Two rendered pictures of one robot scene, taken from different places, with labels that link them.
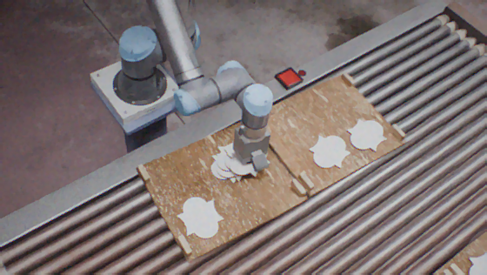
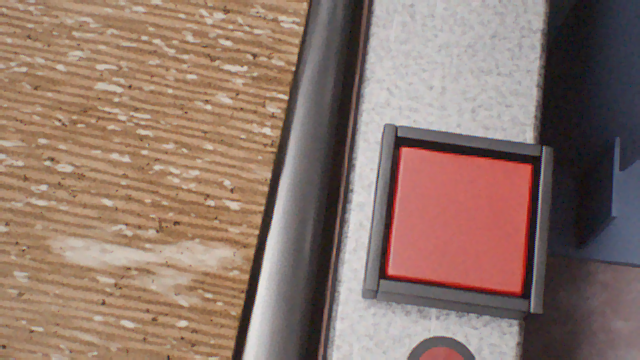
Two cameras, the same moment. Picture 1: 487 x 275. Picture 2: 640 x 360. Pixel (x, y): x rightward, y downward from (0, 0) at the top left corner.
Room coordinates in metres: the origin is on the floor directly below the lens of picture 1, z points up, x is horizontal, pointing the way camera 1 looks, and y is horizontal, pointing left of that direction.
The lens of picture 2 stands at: (1.36, -0.29, 1.42)
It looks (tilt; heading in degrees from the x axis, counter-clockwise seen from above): 71 degrees down; 132
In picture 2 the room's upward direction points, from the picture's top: 9 degrees clockwise
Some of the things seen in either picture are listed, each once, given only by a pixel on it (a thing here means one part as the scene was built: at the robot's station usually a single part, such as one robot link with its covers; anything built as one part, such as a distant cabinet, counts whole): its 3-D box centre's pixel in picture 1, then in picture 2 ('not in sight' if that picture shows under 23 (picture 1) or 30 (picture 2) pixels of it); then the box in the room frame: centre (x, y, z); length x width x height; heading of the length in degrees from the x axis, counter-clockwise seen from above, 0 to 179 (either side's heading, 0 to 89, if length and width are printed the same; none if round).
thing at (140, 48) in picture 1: (140, 50); not in sight; (1.19, 0.38, 1.07); 0.13 x 0.12 x 0.14; 128
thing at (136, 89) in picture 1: (139, 75); not in sight; (1.18, 0.39, 0.96); 0.15 x 0.15 x 0.10
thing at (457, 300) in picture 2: (289, 78); (459, 221); (1.30, -0.13, 0.92); 0.08 x 0.08 x 0.02; 43
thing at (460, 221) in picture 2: (289, 78); (458, 222); (1.30, -0.13, 0.92); 0.06 x 0.06 x 0.01; 43
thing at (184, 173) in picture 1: (221, 184); not in sight; (0.81, 0.05, 0.93); 0.41 x 0.35 x 0.02; 128
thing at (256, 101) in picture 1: (256, 105); not in sight; (0.89, -0.02, 1.24); 0.09 x 0.08 x 0.11; 38
